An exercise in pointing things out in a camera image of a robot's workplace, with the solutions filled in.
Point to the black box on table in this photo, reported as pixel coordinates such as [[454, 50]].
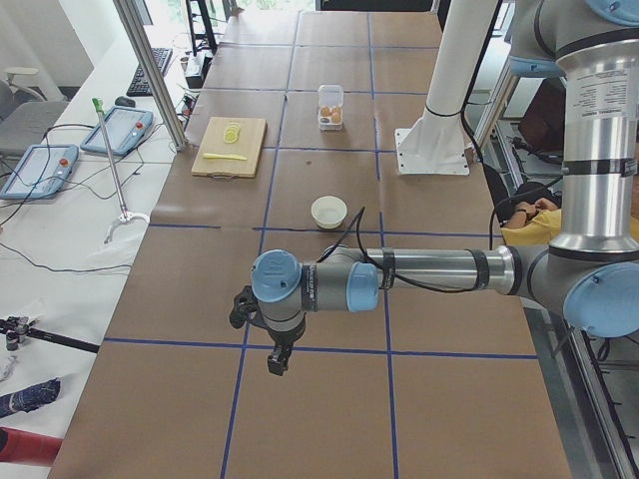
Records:
[[197, 68]]

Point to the white bowl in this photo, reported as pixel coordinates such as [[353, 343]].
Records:
[[328, 212]]

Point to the reacher grabber stick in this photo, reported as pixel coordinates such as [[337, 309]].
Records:
[[126, 216]]

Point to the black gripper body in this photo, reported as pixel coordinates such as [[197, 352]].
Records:
[[283, 340]]

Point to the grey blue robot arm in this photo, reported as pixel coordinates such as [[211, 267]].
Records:
[[588, 273]]

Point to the clear plastic egg box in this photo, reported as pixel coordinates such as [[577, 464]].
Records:
[[331, 96]]

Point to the red object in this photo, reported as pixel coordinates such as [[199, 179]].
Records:
[[28, 448]]

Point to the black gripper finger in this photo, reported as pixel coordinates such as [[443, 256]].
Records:
[[278, 360], [244, 310]]

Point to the aluminium frame post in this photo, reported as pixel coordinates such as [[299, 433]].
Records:
[[132, 23]]

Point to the black tripod tool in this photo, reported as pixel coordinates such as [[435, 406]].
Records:
[[18, 328]]

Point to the yellow plastic knife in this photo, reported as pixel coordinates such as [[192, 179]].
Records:
[[230, 157]]

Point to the person in yellow shirt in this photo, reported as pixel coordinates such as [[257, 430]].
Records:
[[536, 218]]

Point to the dark blue folded umbrella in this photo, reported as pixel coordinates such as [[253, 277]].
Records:
[[30, 398]]

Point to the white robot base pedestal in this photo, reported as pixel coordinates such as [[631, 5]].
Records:
[[435, 144]]

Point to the wooden cutting board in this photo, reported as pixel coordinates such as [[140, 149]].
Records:
[[252, 132]]

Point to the blue teach pendant near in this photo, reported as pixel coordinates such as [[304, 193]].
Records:
[[41, 172]]

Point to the grey office chair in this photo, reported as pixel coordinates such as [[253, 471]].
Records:
[[26, 115]]

